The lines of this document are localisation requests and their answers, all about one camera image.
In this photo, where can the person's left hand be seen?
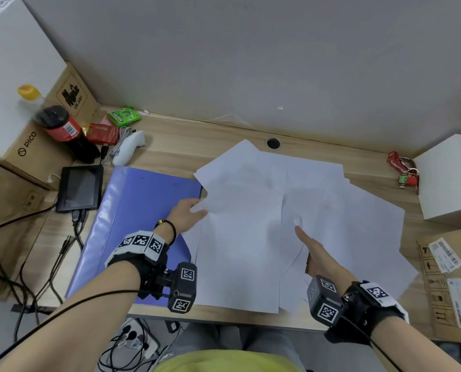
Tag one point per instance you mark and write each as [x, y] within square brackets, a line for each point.
[182, 216]

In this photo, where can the person's right hand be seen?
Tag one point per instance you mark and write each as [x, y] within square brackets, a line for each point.
[323, 263]

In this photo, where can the blue plastic folder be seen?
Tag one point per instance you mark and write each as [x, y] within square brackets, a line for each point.
[137, 205]

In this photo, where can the pile of white papers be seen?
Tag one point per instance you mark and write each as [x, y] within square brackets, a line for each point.
[246, 247]

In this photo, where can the person's right forearm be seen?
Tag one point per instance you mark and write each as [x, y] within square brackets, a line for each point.
[412, 348]

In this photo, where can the person's left forearm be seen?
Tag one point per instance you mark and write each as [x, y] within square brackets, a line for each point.
[79, 325]

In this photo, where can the person's yellow shirt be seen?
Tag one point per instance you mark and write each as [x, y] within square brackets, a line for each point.
[230, 362]

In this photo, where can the white handheld controller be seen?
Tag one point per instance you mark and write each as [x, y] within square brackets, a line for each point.
[127, 147]

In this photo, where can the small black tablet screen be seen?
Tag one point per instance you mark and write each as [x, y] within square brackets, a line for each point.
[79, 188]

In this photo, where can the clear tape piece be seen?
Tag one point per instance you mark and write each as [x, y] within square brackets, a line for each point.
[230, 120]

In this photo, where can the red snack packet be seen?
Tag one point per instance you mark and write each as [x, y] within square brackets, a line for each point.
[102, 134]

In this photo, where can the green gum packet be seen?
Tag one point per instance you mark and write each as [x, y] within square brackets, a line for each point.
[124, 116]

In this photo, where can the gold foil wrapper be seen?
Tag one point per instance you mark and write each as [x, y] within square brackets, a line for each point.
[85, 130]

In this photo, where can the white power strip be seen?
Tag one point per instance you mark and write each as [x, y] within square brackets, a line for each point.
[147, 346]

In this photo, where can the small white box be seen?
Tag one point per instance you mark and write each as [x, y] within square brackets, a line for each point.
[443, 182]

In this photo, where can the red can with black lid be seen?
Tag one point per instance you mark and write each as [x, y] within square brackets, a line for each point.
[62, 127]

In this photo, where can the plain brown cardboard box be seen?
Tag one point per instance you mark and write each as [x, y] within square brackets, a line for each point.
[5, 189]

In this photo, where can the yellow bottle cap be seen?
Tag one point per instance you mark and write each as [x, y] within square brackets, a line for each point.
[29, 92]

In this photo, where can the brown box with white top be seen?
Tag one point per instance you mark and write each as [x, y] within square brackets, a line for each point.
[21, 73]

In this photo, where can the black wrist camera with markers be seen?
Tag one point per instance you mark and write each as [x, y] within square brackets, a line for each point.
[323, 302]
[182, 286]

